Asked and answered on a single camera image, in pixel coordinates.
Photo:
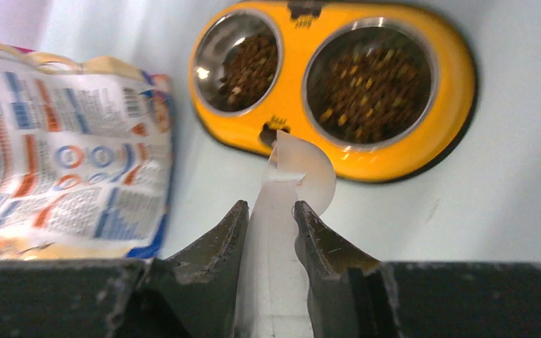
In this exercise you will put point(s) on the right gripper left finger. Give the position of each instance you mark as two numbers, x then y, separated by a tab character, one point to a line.
190	294

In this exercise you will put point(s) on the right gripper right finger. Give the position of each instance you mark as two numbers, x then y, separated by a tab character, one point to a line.
352	294

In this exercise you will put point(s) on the yellow double pet bowl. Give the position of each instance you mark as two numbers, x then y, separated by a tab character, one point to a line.
302	29

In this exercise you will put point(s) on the clear plastic scoop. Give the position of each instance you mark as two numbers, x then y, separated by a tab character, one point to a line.
273	283

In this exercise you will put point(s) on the cat food bag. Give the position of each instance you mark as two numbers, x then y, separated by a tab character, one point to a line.
86	157

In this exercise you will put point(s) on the brown kibble pet food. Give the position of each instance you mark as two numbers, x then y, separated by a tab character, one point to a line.
365	86

